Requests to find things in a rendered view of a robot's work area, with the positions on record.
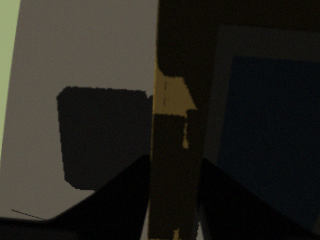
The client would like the dark grey flat panel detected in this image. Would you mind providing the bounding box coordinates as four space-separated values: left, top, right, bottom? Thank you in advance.
0 0 158 221

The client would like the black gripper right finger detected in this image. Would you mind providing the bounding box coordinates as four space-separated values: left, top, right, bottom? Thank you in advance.
197 158 320 240

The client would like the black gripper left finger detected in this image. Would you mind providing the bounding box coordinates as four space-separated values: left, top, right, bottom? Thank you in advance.
0 155 151 240

